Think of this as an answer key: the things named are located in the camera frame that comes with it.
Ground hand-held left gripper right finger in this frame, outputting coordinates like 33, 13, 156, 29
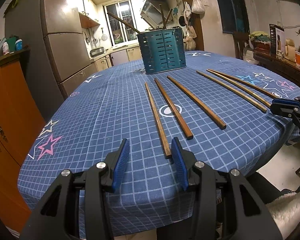
171, 137, 283, 240

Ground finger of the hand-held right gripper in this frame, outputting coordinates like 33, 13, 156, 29
269, 96, 300, 143

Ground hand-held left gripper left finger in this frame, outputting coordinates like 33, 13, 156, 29
20, 138, 130, 240

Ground row of wooden chopsticks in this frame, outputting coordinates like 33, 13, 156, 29
144, 69, 278, 159

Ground teal perforated metal utensil holder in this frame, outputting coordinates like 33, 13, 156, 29
137, 28, 187, 75

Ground dark wooden sideboard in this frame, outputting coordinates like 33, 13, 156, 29
252, 51, 300, 93

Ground blue star printed tablecloth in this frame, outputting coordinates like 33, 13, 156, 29
17, 51, 300, 238

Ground beige paper bag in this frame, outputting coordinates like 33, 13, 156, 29
284, 39, 297, 60

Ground black and white carton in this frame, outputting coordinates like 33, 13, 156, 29
269, 24, 285, 55

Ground pile of folded cloths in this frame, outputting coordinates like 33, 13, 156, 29
249, 31, 270, 53

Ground dark wooden chair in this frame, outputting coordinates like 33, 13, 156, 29
233, 31, 252, 60

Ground person's dark trouser leg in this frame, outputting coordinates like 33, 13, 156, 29
247, 172, 283, 205

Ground person's white fleece clothing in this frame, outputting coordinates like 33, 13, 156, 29
265, 189, 300, 240

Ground beige kitchen base cabinets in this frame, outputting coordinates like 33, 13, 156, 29
90, 46, 145, 72

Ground hanging beige cloth bags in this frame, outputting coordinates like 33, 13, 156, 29
185, 25, 197, 51

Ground silver countertop cooker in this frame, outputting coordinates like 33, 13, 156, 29
90, 47, 105, 57

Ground dark room window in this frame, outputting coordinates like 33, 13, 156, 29
211, 0, 249, 33

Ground orange wooden cabinet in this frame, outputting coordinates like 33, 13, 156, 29
0, 46, 47, 233

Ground hanging white plastic bag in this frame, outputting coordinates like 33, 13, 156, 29
191, 0, 205, 14

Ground bronze refrigerator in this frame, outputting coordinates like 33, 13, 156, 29
5, 0, 98, 100

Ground hanging white cloth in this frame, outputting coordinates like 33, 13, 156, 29
183, 1, 192, 18

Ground barred kitchen window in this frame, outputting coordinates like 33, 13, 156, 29
103, 0, 138, 47

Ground metal range hood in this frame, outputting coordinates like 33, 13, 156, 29
140, 0, 163, 20

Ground green box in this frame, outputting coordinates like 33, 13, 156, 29
6, 37, 17, 53

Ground beige wall cabinets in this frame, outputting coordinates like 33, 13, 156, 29
76, 0, 100, 28

